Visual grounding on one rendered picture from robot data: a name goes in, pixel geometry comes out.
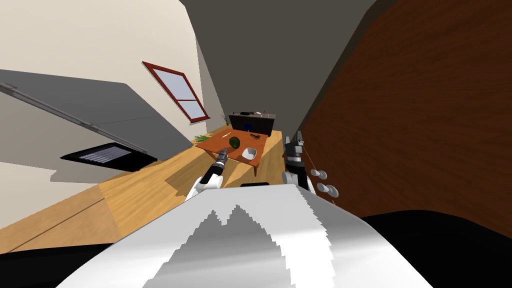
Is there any orange wooden table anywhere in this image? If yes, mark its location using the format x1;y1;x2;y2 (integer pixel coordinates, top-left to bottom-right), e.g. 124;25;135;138
194;128;274;178

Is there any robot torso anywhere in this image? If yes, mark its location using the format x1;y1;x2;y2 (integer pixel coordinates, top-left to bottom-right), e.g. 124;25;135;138
55;181;435;288

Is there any dark sideboard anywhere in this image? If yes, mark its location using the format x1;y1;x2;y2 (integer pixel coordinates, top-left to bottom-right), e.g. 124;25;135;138
227;110;277;138

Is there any red framed window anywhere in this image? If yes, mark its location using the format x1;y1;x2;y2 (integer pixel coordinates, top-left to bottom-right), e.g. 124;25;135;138
141;61;211;124

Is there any brown wooden door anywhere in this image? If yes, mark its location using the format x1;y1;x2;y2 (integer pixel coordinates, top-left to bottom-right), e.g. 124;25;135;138
297;0;512;239

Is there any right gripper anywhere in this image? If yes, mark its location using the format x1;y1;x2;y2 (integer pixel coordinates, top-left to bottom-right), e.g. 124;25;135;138
284;130;306;160

